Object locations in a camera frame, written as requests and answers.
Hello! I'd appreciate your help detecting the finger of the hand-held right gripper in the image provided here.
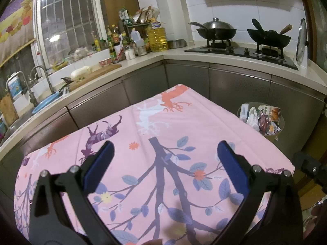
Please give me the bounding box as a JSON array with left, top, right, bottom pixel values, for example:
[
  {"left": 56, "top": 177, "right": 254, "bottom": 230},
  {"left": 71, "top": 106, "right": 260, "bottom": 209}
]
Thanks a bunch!
[{"left": 292, "top": 151, "right": 327, "bottom": 194}]

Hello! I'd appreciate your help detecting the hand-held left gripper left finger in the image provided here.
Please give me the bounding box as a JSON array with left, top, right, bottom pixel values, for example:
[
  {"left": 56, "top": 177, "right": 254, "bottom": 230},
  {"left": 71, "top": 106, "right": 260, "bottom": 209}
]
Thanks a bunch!
[{"left": 29, "top": 140, "right": 120, "bottom": 245}]

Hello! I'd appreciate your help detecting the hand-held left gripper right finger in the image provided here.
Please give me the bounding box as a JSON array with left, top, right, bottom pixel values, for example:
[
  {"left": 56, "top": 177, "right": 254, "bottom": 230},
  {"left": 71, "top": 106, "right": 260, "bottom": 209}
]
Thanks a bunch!
[{"left": 213, "top": 140, "right": 303, "bottom": 245}]

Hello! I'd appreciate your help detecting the round white bin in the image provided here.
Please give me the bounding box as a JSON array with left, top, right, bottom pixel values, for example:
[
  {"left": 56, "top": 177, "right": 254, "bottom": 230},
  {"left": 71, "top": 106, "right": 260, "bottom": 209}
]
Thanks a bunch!
[{"left": 237, "top": 103, "right": 285, "bottom": 141}]

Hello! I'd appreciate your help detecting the small printed snack packet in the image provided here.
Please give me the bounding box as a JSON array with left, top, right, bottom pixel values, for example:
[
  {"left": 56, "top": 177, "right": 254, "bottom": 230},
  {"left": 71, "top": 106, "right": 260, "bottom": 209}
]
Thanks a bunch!
[{"left": 258, "top": 106, "right": 281, "bottom": 121}]

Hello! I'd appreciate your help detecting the pink floral printed tablecloth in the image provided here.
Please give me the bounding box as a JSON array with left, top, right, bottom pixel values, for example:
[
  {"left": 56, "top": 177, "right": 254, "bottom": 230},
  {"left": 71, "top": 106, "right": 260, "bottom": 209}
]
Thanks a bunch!
[{"left": 14, "top": 84, "right": 295, "bottom": 245}]

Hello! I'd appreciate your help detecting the stainless kitchen counter cabinet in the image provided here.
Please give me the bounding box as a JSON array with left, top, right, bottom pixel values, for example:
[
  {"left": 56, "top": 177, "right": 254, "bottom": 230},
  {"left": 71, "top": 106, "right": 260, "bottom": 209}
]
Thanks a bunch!
[{"left": 0, "top": 47, "right": 327, "bottom": 174}]

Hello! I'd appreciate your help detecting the blue plastic basin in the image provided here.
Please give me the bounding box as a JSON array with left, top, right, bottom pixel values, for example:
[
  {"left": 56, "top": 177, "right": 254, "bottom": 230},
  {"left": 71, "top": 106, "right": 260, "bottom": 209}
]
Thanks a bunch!
[{"left": 32, "top": 92, "right": 64, "bottom": 114}]

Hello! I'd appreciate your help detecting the flat wooden cutting board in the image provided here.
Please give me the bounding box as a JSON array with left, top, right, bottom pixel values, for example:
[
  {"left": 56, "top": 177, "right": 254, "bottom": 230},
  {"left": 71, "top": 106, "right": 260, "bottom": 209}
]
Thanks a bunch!
[{"left": 68, "top": 64, "right": 122, "bottom": 91}]

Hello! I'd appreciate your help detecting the white radish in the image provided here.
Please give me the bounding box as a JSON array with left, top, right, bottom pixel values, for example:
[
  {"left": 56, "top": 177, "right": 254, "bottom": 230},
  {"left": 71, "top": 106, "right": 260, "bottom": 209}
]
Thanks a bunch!
[{"left": 71, "top": 66, "right": 92, "bottom": 78}]

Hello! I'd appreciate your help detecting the steel kitchen faucet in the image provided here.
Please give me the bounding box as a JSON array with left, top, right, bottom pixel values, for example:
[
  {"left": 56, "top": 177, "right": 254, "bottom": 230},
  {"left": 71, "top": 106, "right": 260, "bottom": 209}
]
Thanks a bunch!
[
  {"left": 30, "top": 66, "right": 55, "bottom": 95},
  {"left": 6, "top": 71, "right": 37, "bottom": 106}
]

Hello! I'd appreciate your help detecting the upright wooden cutting board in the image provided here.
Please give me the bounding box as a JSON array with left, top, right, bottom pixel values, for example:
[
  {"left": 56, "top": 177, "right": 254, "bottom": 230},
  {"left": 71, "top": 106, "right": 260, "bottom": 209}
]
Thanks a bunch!
[{"left": 0, "top": 94, "right": 18, "bottom": 125}]

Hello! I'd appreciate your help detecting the black gas stove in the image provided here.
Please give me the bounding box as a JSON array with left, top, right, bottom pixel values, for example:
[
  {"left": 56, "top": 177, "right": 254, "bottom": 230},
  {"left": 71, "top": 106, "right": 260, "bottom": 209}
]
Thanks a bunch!
[{"left": 184, "top": 41, "right": 299, "bottom": 70}]

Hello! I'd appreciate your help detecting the blue white carton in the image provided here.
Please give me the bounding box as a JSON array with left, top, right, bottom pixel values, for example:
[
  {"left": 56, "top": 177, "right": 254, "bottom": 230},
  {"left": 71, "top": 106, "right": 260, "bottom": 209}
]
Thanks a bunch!
[{"left": 8, "top": 78, "right": 22, "bottom": 99}]

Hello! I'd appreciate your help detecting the glass pot lid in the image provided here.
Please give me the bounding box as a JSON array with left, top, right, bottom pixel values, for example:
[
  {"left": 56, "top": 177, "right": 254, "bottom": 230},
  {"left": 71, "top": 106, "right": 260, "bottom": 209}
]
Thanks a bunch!
[{"left": 296, "top": 18, "right": 308, "bottom": 65}]

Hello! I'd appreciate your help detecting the row of sauce bottles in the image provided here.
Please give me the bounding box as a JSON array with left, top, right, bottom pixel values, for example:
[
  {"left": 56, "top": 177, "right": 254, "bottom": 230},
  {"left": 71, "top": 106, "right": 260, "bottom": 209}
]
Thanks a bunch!
[{"left": 92, "top": 24, "right": 128, "bottom": 62}]

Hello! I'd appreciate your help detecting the black wok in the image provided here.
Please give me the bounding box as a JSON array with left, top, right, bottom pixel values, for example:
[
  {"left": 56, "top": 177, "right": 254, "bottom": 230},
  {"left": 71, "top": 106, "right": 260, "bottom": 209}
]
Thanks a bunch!
[{"left": 246, "top": 18, "right": 293, "bottom": 48}]

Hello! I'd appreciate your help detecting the white plastic jug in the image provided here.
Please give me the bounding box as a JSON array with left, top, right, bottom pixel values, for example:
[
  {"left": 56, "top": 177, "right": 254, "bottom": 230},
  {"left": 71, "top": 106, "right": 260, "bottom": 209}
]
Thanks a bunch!
[{"left": 130, "top": 28, "right": 143, "bottom": 50}]

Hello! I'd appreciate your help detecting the small metal bowl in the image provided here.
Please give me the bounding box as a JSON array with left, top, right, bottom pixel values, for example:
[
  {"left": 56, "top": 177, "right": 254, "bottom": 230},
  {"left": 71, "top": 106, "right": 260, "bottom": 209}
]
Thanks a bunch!
[{"left": 169, "top": 39, "right": 186, "bottom": 49}]

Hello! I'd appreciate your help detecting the steel wok with lid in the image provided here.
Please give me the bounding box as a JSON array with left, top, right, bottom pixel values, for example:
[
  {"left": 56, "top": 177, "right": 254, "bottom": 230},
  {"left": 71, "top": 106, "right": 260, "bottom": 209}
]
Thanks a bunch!
[{"left": 188, "top": 18, "right": 237, "bottom": 41}]

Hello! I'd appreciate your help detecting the large yellow oil bottle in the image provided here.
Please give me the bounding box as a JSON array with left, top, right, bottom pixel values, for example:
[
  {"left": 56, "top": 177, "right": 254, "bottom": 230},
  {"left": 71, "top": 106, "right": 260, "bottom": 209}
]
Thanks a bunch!
[{"left": 147, "top": 20, "right": 169, "bottom": 53}]

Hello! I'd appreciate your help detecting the barred kitchen window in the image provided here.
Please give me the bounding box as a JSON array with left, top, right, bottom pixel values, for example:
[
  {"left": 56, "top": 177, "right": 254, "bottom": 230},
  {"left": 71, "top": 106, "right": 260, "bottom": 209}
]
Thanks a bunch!
[{"left": 34, "top": 0, "right": 105, "bottom": 67}]

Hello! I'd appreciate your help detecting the shelf with food packets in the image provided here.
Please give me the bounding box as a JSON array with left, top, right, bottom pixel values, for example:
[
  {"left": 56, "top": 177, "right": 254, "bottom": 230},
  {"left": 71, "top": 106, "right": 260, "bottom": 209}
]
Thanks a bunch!
[{"left": 118, "top": 5, "right": 161, "bottom": 31}]

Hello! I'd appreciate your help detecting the fruit printed window blind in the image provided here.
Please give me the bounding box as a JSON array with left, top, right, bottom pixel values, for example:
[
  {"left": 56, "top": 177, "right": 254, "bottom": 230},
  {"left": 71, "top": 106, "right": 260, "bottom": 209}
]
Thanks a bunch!
[{"left": 0, "top": 0, "right": 36, "bottom": 64}]

